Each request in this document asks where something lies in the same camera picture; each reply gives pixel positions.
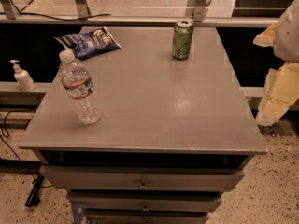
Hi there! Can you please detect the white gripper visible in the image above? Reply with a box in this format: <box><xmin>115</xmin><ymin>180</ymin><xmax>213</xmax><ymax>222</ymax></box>
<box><xmin>253</xmin><ymin>0</ymin><xmax>299</xmax><ymax>126</ymax></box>

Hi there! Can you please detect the clear plastic water bottle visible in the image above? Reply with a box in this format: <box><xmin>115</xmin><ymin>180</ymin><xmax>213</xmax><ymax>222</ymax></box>
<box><xmin>58</xmin><ymin>49</ymin><xmax>101</xmax><ymax>125</ymax></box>

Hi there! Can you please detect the white pump lotion bottle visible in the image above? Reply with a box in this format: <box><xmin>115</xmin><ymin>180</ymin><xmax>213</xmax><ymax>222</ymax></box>
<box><xmin>10</xmin><ymin>60</ymin><xmax>36</xmax><ymax>91</ymax></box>

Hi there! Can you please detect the green soda can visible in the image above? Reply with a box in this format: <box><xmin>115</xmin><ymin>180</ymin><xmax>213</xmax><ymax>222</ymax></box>
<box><xmin>172</xmin><ymin>20</ymin><xmax>193</xmax><ymax>60</ymax></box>

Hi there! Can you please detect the grey drawer cabinet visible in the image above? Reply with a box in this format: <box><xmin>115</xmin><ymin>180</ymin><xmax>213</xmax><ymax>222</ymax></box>
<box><xmin>21</xmin><ymin>27</ymin><xmax>266</xmax><ymax>224</ymax></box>

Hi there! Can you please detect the top drawer knob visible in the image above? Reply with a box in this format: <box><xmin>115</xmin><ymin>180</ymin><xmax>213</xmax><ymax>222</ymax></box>
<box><xmin>138</xmin><ymin>180</ymin><xmax>148</xmax><ymax>190</ymax></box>

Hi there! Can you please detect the drawer knob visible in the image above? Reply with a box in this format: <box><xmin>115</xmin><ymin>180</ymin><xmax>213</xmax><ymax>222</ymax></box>
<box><xmin>142</xmin><ymin>204</ymin><xmax>149</xmax><ymax>213</ymax></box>
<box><xmin>138</xmin><ymin>180</ymin><xmax>148</xmax><ymax>190</ymax></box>

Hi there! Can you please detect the blue chip bag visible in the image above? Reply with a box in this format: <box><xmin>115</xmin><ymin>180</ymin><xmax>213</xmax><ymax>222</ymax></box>
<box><xmin>56</xmin><ymin>27</ymin><xmax>121</xmax><ymax>60</ymax></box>

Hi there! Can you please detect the black cable on ledge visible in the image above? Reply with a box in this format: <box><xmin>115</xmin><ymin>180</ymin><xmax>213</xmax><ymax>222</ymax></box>
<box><xmin>0</xmin><ymin>12</ymin><xmax>112</xmax><ymax>21</ymax></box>

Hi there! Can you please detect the black floor cable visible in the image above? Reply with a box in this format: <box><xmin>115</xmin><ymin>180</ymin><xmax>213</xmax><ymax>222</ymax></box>
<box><xmin>0</xmin><ymin>109</ymin><xmax>54</xmax><ymax>208</ymax></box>

